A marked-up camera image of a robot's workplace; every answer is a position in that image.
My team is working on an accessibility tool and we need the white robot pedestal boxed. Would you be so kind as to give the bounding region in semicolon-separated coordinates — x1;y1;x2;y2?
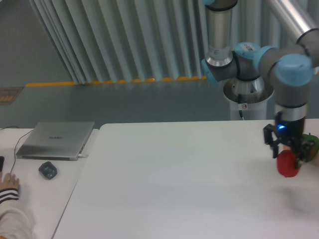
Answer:
223;77;274;120

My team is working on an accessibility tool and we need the black phone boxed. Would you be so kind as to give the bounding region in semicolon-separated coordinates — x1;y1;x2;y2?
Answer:
0;156;4;172

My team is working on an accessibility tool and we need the silver closed laptop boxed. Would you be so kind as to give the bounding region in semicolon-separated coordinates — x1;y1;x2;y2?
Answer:
16;121;95;161

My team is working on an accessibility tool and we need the brown egg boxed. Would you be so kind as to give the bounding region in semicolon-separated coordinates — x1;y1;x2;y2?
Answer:
283;145;291;150

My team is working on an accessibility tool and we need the black mouse cable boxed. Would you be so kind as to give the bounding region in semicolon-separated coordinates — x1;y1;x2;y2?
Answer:
0;125;34;175

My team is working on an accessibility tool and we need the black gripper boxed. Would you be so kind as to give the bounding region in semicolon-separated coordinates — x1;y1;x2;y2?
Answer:
263;112;314;169

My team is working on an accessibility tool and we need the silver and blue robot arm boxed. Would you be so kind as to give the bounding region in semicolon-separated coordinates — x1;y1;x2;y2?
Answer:
202;0;319;169

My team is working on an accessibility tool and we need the white folded partition screen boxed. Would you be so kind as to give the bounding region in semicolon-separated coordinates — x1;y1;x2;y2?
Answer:
27;0;319;85

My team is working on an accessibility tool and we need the black earbuds case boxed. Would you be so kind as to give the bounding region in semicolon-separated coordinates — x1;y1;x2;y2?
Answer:
38;161;58;180

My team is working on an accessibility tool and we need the red bell pepper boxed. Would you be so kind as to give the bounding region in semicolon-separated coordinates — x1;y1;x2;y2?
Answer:
277;150;300;178

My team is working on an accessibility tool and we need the white sleeved forearm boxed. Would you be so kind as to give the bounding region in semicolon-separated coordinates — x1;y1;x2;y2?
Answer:
0;187;32;239

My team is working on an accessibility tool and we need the green bell pepper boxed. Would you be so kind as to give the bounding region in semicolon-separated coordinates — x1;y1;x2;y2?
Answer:
303;133;319;162

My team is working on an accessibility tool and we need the person's hand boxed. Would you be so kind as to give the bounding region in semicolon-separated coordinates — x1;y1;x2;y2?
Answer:
0;172;20;192

